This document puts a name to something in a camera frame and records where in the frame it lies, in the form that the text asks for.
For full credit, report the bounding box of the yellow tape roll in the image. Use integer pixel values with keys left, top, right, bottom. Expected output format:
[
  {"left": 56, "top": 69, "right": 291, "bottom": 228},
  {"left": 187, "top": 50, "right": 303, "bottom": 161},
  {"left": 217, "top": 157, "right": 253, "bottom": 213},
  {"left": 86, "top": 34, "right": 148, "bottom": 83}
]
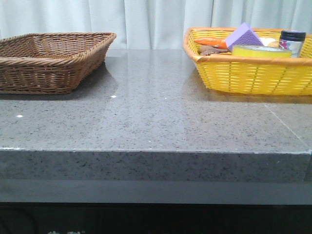
[{"left": 232, "top": 45, "right": 292, "bottom": 58}]

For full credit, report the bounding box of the brown toy animal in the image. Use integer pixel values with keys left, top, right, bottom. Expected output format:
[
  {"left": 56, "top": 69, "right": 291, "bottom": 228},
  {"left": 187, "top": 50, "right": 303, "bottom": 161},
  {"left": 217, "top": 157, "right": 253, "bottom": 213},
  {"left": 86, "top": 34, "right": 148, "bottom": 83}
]
[{"left": 198, "top": 45, "right": 229, "bottom": 56}]

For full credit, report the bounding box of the white curtain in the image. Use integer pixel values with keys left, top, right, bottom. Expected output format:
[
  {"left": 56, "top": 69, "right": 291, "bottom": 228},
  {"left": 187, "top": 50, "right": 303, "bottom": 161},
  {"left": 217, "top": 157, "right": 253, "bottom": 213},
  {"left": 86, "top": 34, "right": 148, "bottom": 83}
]
[{"left": 0, "top": 0, "right": 312, "bottom": 50}]

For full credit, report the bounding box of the orange toy carrot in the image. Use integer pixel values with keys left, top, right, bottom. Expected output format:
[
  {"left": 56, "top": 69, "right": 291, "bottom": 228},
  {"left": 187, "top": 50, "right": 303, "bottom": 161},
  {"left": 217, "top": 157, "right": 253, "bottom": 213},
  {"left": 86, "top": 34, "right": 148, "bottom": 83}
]
[{"left": 194, "top": 37, "right": 228, "bottom": 49}]

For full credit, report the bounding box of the yellow woven basket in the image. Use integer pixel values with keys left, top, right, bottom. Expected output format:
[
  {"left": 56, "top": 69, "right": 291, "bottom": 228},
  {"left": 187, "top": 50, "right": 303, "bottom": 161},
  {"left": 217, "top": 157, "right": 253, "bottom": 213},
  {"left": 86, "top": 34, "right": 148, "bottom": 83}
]
[{"left": 183, "top": 27, "right": 312, "bottom": 96}]

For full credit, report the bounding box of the brown wicker basket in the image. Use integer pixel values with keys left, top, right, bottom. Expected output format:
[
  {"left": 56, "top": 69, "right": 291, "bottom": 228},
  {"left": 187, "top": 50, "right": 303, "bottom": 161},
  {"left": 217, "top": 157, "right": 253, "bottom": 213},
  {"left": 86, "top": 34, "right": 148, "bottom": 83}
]
[{"left": 0, "top": 32, "right": 117, "bottom": 95}]

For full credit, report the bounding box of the purple foam cube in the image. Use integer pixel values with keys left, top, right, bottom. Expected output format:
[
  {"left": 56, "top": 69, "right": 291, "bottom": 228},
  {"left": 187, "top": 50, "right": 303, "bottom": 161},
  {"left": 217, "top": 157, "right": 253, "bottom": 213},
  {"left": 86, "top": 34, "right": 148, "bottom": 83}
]
[{"left": 225, "top": 22, "right": 263, "bottom": 51}]

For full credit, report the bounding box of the toy bread roll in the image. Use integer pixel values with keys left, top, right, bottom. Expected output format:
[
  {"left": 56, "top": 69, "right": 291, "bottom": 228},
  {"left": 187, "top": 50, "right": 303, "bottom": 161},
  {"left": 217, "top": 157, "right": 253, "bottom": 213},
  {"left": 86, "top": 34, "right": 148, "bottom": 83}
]
[{"left": 260, "top": 37, "right": 279, "bottom": 48}]

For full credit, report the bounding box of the jar with black lid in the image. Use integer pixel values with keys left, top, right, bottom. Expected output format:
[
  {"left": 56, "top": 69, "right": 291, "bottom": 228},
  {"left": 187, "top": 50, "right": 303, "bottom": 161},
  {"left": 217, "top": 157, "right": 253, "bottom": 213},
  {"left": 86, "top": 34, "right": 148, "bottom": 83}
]
[{"left": 279, "top": 30, "right": 306, "bottom": 58}]

